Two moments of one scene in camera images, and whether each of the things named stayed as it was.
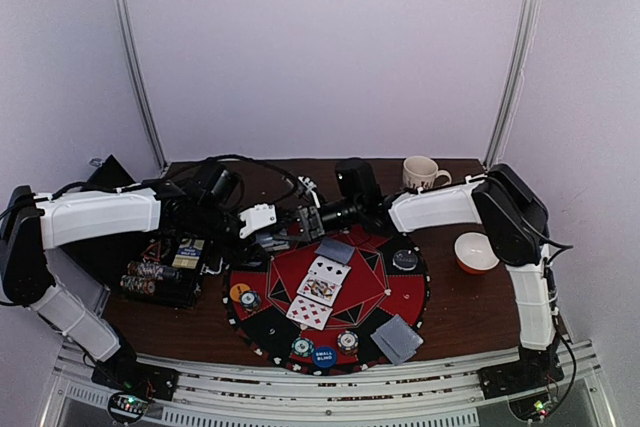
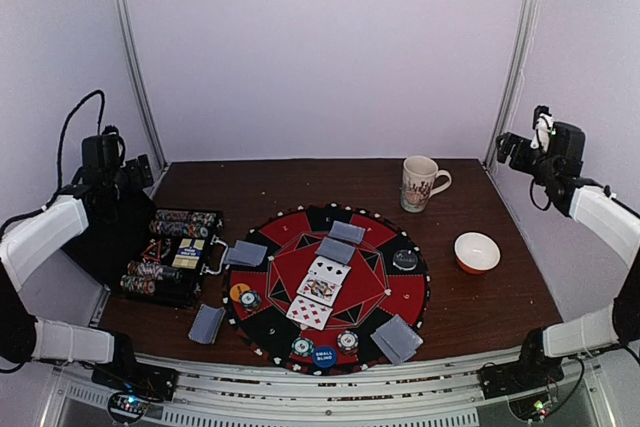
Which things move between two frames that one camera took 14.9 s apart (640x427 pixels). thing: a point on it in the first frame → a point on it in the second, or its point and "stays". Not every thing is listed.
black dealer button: (404, 261) stays
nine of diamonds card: (307, 313) stays
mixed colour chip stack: (250, 300) stays
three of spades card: (329, 270) stays
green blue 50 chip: (302, 346) stays
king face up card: (319, 290) stays
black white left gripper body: (210, 223) → (135, 182)
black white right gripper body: (310, 222) → (517, 152)
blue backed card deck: (267, 241) → (207, 324)
